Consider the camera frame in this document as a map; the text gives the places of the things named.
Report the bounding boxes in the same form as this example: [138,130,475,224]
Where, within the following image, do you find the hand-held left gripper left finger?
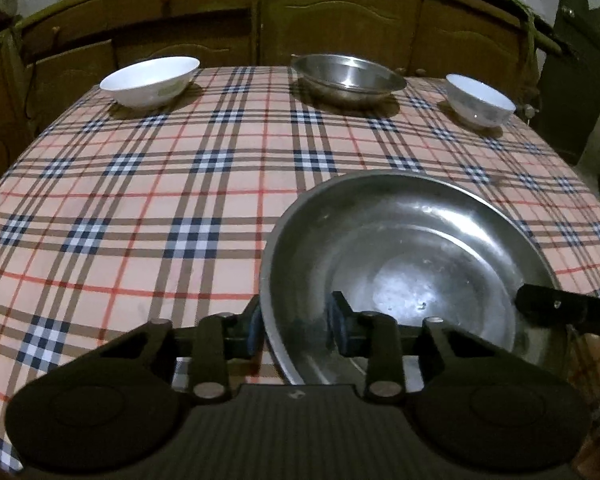
[97,296,265,406]

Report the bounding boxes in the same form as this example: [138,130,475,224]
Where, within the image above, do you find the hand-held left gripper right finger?
[329,290,506,405]

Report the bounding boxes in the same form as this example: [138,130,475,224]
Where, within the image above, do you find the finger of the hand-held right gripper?
[514,284,587,330]

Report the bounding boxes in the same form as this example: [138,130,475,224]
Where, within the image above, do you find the large steel bowl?
[259,170,562,387]

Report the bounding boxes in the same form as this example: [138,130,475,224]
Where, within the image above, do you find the wide white bowl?
[100,56,201,110]

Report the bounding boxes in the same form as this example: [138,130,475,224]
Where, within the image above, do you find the plaid tablecloth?
[0,62,600,473]

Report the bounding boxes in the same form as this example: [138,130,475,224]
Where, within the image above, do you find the deep white bowl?
[445,74,516,130]

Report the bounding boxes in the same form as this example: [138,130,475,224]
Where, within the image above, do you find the dark green door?
[530,0,600,163]

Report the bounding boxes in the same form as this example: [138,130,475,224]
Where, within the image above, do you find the green leafy stalks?
[466,0,542,103]

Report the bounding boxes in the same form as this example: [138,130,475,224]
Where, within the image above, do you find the wooden kitchen cabinet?
[0,0,566,196]

